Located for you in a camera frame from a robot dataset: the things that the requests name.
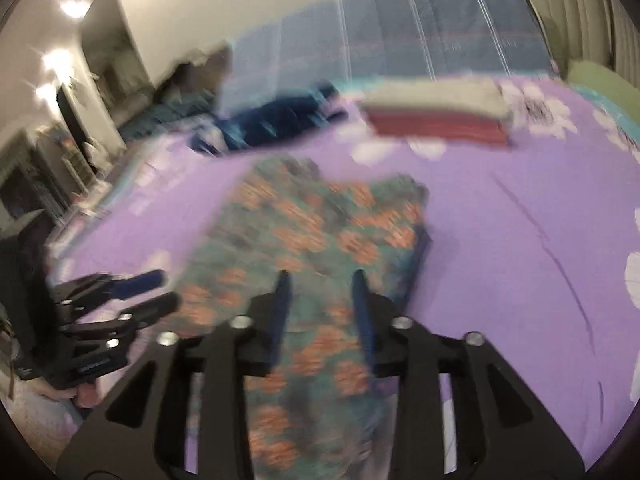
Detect teal floral garment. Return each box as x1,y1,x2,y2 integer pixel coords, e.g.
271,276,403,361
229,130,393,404
167,157,428,479

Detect folded red and cream clothes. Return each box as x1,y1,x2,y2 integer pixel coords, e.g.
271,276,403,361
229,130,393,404
359,77,512,146

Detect person's left hand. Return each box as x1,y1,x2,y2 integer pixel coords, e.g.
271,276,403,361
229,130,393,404
44,382,101,408

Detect white shelf unit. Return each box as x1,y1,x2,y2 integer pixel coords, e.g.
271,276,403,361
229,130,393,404
63,146,96,188

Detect purple floral bed sheet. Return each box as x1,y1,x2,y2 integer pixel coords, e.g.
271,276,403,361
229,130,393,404
52,77,639,465

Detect dark teal knit blanket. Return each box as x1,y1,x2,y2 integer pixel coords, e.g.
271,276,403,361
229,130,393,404
118,92,216,144

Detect dark patterned pillow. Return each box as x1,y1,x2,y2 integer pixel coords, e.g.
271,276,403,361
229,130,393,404
167,42,232,96

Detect navy star fleece garment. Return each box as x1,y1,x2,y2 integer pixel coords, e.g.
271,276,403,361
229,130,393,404
189,84,349,157

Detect green pillow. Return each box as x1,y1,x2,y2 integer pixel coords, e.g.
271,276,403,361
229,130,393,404
565,60,639,126

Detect blue plaid quilt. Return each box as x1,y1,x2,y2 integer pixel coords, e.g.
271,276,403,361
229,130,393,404
218,0,557,113

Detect white curtain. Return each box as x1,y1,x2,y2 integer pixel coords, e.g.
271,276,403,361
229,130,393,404
535,0,639,87

